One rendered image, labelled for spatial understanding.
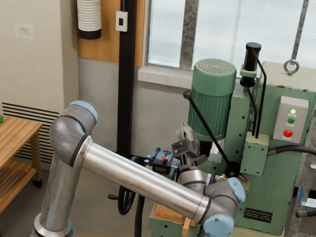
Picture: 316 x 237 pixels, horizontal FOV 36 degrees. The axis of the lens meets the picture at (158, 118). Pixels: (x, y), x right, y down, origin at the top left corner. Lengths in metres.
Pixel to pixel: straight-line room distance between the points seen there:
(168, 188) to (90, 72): 2.20
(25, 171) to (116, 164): 2.06
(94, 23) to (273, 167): 1.72
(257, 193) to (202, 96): 0.49
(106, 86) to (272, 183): 1.87
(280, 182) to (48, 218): 0.95
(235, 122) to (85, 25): 1.58
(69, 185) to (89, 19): 1.67
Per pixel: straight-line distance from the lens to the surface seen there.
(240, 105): 1.99
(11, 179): 3.52
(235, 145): 2.08
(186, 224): 2.04
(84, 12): 3.28
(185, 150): 1.79
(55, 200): 1.90
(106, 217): 3.45
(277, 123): 1.90
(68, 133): 1.58
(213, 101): 1.98
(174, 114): 3.61
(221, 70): 1.98
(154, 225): 2.14
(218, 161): 2.19
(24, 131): 3.39
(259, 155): 1.95
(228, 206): 1.60
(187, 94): 1.90
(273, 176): 2.10
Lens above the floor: 2.31
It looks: 30 degrees down
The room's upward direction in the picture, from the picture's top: 4 degrees clockwise
